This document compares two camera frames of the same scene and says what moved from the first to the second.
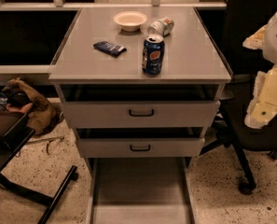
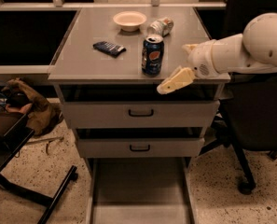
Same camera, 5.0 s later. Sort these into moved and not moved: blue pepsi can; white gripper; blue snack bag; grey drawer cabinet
Moved: white gripper
Not moved: blue pepsi can; blue snack bag; grey drawer cabinet
